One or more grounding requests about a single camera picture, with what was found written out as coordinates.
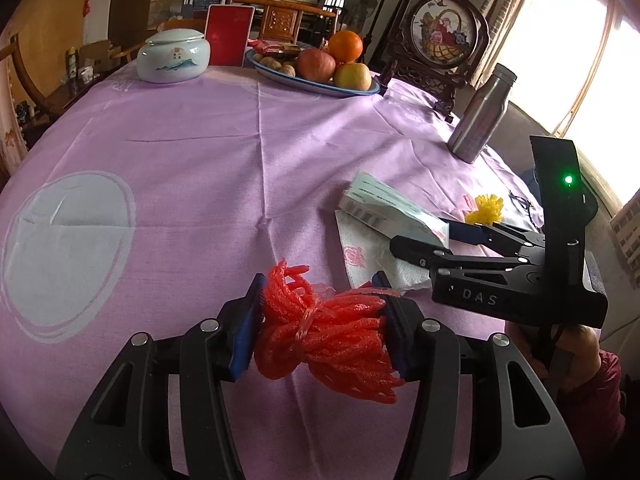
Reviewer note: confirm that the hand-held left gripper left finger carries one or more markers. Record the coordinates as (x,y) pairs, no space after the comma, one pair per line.
(245,332)

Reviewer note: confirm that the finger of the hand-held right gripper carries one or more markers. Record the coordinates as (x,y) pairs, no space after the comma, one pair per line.
(415,250)
(465,232)

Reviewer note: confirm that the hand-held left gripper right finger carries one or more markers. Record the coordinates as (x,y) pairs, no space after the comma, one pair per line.
(396,327)

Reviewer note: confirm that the white medicine box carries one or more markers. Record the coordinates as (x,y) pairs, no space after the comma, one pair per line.
(385,205)

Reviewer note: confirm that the red foam fruit net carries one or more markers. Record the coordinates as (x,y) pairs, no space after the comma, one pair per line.
(325,340)

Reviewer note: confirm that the person's right forearm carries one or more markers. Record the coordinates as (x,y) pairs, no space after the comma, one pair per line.
(600,405)

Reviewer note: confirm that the person's right hand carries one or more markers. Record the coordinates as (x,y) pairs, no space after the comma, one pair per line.
(580,355)

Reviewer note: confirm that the white paper napkin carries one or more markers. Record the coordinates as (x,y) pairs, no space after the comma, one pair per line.
(370,260)

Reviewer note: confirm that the silver metal bottle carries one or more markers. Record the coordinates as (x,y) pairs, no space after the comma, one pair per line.
(477,120)

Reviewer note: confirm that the purple tablecloth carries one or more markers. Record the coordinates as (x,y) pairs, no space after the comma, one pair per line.
(200,185)

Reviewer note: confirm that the blue oval plate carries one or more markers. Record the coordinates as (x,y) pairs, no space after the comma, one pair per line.
(350,92)

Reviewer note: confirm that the yellow-green apple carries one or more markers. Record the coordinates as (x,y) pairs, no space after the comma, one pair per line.
(352,76)

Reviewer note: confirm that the round embroidered table screen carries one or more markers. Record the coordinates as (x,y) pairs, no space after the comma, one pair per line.
(440,35)

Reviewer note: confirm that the red apple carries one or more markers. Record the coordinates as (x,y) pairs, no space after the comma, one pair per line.
(315,65)

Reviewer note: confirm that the orange fruit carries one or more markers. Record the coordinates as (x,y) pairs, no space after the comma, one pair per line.
(345,46)

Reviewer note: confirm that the bright window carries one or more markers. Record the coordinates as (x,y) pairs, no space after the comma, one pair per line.
(575,35)

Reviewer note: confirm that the pile of walnuts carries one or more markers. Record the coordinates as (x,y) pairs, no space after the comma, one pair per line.
(280,66)

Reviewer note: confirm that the red snack packets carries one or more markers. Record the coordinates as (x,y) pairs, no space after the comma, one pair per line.
(272,49)

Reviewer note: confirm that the electric standing fan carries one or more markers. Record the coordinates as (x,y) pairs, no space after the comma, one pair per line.
(361,2)

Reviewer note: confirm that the carved wooden chair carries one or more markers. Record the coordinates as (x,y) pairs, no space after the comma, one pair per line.
(280,22)

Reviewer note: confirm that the white ceramic jar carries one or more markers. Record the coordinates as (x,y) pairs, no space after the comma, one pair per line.
(172,60)

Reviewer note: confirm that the red flat box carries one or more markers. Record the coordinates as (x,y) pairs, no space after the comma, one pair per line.
(227,35)

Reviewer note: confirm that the small white cup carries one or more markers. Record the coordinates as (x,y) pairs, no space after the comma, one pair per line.
(86,74)

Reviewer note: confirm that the cardboard box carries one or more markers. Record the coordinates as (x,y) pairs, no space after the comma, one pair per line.
(100,55)

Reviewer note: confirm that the small green bottle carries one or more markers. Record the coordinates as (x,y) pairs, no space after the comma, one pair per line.
(72,62)

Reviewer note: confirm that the curved wooden armchair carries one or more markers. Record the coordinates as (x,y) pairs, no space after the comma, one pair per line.
(25,80)

